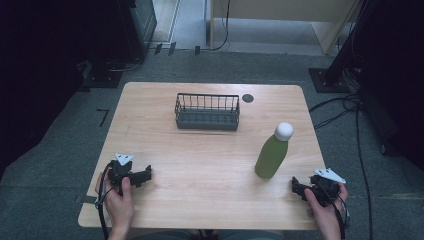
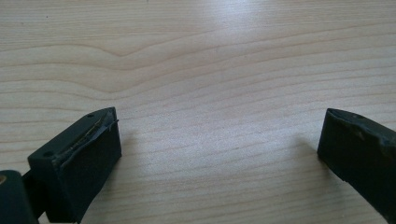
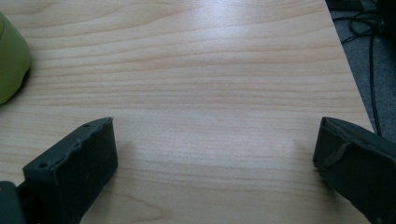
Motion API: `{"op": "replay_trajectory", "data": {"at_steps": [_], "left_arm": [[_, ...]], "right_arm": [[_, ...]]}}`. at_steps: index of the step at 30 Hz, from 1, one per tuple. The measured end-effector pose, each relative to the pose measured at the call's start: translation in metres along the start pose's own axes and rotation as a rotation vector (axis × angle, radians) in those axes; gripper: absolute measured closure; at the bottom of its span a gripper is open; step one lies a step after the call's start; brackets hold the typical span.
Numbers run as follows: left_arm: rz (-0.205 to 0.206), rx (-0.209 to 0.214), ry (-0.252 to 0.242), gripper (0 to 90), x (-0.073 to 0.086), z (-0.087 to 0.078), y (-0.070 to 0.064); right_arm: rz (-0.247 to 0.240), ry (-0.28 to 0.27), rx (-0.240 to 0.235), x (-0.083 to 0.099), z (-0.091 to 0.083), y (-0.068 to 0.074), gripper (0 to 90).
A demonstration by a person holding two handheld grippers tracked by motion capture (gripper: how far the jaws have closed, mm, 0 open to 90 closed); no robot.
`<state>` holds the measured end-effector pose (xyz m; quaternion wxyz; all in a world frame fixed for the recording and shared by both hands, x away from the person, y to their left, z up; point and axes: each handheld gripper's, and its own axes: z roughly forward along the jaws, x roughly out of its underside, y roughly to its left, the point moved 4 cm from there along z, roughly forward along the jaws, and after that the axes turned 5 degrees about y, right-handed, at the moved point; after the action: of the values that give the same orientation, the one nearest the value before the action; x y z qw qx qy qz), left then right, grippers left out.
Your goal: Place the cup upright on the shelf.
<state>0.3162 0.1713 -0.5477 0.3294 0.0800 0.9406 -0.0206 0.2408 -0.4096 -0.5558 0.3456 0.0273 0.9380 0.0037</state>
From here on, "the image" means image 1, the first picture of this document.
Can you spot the round black table grommet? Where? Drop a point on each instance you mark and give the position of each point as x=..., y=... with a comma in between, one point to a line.
x=247, y=98

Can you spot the black flat stand base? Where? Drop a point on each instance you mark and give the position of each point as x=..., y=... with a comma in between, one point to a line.
x=101, y=78

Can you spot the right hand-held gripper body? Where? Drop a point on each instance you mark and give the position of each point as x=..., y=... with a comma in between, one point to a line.
x=325, y=188

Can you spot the black metal stand with base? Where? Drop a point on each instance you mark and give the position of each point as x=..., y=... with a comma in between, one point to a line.
x=333, y=78

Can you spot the person's left hand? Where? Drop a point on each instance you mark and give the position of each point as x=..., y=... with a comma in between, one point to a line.
x=118, y=203

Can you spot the green bottle with white cap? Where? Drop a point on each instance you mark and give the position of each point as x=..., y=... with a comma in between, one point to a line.
x=271, y=156

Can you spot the dark tape strip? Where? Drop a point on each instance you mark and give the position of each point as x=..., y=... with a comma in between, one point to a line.
x=87, y=199

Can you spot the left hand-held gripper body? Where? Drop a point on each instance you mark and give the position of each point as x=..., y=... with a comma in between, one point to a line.
x=117, y=170

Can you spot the dark equipment cabinet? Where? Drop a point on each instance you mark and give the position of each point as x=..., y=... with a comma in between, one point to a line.
x=141, y=23

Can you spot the person's right hand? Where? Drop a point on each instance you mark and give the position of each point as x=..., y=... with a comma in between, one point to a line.
x=325, y=213

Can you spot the beige wooden partition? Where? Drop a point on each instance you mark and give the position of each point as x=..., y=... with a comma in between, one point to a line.
x=283, y=8

